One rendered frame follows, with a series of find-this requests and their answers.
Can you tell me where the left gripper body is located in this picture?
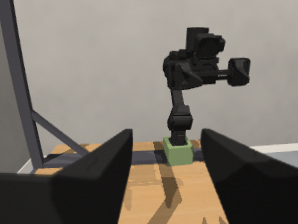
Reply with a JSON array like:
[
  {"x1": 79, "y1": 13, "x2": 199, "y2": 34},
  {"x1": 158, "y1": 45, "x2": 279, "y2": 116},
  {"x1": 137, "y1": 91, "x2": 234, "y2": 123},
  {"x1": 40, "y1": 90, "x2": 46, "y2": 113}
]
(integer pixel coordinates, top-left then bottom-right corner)
[{"x1": 167, "y1": 58, "x2": 250, "y2": 90}]

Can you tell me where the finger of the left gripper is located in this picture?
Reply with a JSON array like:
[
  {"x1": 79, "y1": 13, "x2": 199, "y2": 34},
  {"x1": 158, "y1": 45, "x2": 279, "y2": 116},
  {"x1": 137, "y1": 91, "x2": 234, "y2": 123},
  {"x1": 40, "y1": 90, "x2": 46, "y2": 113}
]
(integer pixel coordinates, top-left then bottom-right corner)
[
  {"x1": 175, "y1": 62, "x2": 202, "y2": 90},
  {"x1": 232, "y1": 59, "x2": 250, "y2": 87}
]

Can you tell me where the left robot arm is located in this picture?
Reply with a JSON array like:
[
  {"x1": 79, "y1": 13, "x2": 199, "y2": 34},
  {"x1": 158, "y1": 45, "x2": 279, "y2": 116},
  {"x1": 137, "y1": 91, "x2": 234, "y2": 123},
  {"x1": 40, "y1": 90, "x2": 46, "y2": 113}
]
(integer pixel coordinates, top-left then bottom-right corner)
[{"x1": 163, "y1": 27, "x2": 225, "y2": 146}]

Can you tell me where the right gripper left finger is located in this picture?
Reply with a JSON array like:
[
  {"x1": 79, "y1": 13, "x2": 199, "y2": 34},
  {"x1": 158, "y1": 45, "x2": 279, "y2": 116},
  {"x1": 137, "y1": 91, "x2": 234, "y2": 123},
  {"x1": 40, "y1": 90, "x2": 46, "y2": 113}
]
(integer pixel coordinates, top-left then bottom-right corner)
[{"x1": 0, "y1": 129, "x2": 133, "y2": 224}]

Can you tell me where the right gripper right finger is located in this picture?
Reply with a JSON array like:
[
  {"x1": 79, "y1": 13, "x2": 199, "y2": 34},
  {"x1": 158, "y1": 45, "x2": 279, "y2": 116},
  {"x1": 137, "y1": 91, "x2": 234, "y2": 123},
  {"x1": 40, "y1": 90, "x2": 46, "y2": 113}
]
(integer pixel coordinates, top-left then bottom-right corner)
[{"x1": 200, "y1": 128, "x2": 298, "y2": 224}]

